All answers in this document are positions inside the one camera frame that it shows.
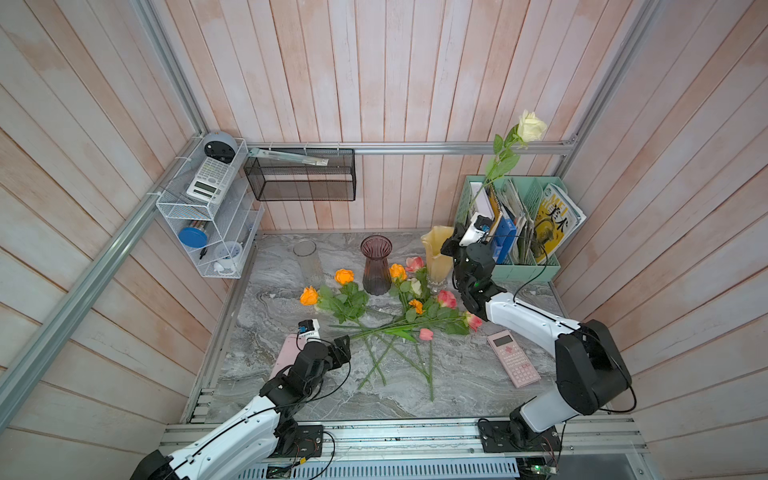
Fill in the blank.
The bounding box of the orange marigold flower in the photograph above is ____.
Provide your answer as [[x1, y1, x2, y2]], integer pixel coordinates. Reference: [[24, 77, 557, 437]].
[[335, 298, 425, 343]]

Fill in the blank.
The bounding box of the cream white rose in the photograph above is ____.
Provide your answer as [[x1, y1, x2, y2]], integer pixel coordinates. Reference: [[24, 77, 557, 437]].
[[470, 110, 548, 206]]

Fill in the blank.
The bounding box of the pink rose flower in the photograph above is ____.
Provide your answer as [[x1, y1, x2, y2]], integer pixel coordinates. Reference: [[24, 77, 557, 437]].
[[436, 290, 457, 309]]

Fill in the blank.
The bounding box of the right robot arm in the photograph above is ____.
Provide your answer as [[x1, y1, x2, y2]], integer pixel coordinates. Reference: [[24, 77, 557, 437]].
[[441, 226, 633, 452]]

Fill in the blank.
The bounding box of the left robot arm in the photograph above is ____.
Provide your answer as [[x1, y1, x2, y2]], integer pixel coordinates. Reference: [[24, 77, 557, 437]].
[[131, 335, 351, 479]]

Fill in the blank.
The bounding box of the pink pencil case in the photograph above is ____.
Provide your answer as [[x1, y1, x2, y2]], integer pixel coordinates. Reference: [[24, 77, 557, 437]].
[[269, 334, 306, 379]]

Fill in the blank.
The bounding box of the yellow glass vase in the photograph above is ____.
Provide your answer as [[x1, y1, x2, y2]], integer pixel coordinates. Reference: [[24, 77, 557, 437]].
[[421, 226, 454, 284]]

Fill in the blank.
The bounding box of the pink rose right side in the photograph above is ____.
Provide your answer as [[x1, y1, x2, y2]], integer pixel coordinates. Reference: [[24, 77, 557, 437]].
[[464, 311, 484, 331]]

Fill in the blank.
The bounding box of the large orange rose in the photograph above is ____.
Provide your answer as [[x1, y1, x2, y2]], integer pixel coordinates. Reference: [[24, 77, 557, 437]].
[[299, 282, 368, 327]]

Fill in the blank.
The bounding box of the pink rose near vase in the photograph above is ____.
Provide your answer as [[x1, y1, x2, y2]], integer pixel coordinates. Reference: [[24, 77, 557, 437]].
[[405, 256, 426, 273]]

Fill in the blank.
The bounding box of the green file organizer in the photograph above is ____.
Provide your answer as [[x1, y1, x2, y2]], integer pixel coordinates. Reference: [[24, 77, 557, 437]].
[[490, 176, 567, 283]]

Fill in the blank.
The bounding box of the orange rose by vase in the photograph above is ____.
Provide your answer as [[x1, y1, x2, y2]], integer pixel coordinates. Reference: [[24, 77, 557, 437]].
[[389, 264, 407, 282]]

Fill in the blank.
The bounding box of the pink tulip flower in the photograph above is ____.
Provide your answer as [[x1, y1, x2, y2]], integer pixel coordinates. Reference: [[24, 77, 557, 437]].
[[351, 327, 434, 343]]

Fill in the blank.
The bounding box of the small orange rose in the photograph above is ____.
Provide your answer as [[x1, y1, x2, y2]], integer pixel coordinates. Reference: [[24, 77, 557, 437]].
[[334, 269, 355, 286]]

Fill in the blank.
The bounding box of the yellow magazine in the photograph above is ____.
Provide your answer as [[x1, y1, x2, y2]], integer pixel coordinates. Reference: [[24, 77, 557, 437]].
[[531, 183, 587, 265]]

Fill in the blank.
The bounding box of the purple glass vase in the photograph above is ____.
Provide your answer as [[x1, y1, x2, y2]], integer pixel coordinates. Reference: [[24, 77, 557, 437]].
[[360, 234, 392, 296]]

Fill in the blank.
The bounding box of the clear glass vase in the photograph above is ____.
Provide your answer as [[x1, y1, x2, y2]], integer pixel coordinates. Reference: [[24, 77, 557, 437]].
[[293, 240, 325, 288]]

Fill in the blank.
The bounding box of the pink calculator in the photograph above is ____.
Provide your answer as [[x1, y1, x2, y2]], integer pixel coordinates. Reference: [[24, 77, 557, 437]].
[[487, 331, 541, 388]]

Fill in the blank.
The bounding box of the white cup on shelf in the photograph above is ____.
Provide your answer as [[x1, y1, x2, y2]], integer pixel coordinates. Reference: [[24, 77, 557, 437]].
[[213, 241, 243, 275]]

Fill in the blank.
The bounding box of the blue lid jar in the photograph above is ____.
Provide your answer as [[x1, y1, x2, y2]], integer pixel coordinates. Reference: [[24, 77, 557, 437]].
[[178, 220, 209, 249]]

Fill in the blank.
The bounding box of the white calculator on shelf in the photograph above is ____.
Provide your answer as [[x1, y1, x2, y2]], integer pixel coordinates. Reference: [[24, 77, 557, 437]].
[[186, 157, 236, 204]]

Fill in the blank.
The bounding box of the round black white device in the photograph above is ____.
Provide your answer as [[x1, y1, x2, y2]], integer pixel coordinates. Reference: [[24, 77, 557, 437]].
[[203, 132, 238, 164]]

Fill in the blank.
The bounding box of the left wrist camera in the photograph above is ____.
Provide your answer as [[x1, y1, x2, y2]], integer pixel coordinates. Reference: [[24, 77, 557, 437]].
[[297, 319, 321, 341]]

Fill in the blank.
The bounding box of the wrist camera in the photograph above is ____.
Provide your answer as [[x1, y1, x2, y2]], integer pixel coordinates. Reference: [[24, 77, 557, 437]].
[[297, 319, 321, 341], [459, 212, 493, 247]]

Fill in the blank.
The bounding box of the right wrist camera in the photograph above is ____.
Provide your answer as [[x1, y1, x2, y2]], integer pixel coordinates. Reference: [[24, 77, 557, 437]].
[[459, 212, 493, 247]]

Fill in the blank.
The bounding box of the black wire basket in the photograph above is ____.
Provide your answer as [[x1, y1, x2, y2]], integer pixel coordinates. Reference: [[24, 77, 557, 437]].
[[244, 147, 357, 202]]

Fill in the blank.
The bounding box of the white wire shelf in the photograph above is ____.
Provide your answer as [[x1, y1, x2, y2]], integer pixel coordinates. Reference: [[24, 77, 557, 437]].
[[156, 135, 264, 279]]

